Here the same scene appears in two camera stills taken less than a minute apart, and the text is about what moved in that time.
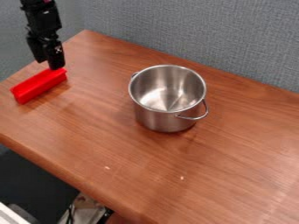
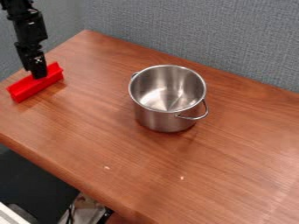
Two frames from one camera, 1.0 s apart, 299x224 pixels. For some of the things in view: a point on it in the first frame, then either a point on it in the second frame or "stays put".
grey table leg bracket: [85, 212] stays put
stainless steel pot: [165, 93] stays put
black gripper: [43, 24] → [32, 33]
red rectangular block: [39, 84] stays put
